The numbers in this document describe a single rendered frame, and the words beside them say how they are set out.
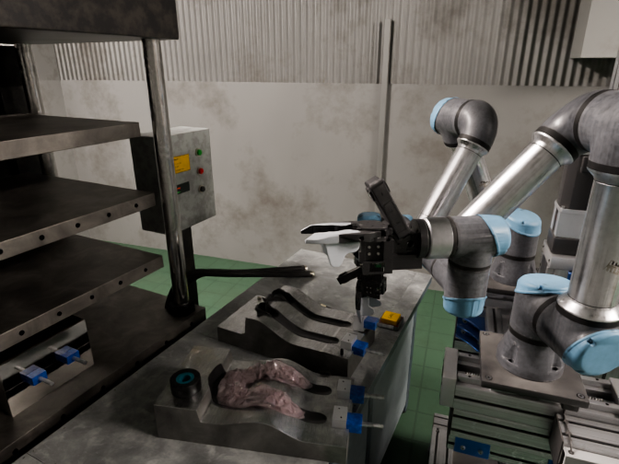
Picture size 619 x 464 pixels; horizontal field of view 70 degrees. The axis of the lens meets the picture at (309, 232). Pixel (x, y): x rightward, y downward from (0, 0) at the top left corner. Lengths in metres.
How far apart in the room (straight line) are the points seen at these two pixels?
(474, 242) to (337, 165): 2.82
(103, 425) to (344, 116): 2.72
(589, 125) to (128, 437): 1.28
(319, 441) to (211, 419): 0.28
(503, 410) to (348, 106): 2.66
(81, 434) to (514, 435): 1.12
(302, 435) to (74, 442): 0.60
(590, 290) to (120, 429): 1.19
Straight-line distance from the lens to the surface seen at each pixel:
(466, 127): 1.37
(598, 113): 0.94
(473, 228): 0.81
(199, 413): 1.25
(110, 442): 1.38
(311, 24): 3.58
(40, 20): 1.34
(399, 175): 3.49
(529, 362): 1.18
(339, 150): 3.55
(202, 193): 2.00
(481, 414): 1.27
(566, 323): 1.02
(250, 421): 1.21
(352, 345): 1.43
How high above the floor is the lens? 1.72
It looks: 21 degrees down
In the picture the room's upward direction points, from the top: straight up
